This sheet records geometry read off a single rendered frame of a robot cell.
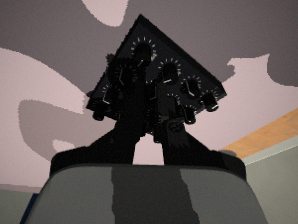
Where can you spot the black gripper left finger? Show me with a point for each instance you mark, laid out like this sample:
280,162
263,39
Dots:
114,146

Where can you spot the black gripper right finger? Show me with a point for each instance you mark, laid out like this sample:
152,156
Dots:
179,147

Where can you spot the black knob box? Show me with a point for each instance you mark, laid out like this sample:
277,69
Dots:
157,58

